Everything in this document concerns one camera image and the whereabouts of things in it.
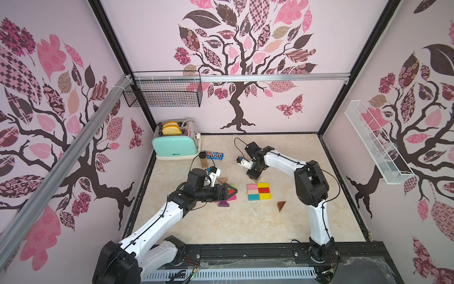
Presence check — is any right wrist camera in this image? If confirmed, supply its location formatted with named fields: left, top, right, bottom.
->
left=236, top=156, right=253, bottom=169

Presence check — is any white slotted cable duct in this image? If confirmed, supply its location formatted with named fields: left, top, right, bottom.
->
left=141, top=267, right=317, bottom=284

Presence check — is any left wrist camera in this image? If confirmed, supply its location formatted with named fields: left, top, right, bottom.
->
left=186, top=166, right=221, bottom=189

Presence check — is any teal rectangular block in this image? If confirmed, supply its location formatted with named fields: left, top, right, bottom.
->
left=248, top=194, right=260, bottom=201

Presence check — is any beige rectangular block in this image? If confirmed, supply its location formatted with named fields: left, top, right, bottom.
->
left=247, top=189, right=259, bottom=195

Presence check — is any black wire basket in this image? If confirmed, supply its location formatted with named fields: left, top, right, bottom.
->
left=123, top=71, right=203, bottom=108

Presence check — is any brown triangle block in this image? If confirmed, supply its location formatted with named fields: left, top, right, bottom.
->
left=277, top=201, right=286, bottom=213

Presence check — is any purple triangle block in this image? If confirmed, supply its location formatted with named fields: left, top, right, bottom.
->
left=218, top=201, right=229, bottom=208

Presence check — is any blue candy bag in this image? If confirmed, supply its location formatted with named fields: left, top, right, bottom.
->
left=205, top=151, right=224, bottom=160

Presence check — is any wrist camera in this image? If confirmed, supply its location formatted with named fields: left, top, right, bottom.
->
left=186, top=166, right=221, bottom=189
left=236, top=156, right=253, bottom=169

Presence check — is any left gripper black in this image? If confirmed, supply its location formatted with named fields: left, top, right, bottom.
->
left=194, top=183, right=236, bottom=202

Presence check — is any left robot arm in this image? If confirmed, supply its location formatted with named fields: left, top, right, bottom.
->
left=92, top=182, right=238, bottom=284

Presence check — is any yellow toast back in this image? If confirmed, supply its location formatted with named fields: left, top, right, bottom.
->
left=162, top=121, right=180, bottom=128

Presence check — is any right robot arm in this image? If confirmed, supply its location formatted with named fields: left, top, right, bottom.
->
left=236, top=142, right=336, bottom=263

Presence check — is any white wire shelf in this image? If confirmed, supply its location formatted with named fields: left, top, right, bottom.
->
left=345, top=99, right=416, bottom=185

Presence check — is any yellow toast front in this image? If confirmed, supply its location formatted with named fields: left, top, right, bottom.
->
left=162, top=125, right=183, bottom=136

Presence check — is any mint green toaster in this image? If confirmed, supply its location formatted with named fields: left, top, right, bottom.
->
left=152, top=118, right=202, bottom=160

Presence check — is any yellow toast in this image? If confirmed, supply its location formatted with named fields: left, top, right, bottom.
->
left=162, top=121, right=180, bottom=128
left=162, top=125, right=183, bottom=136

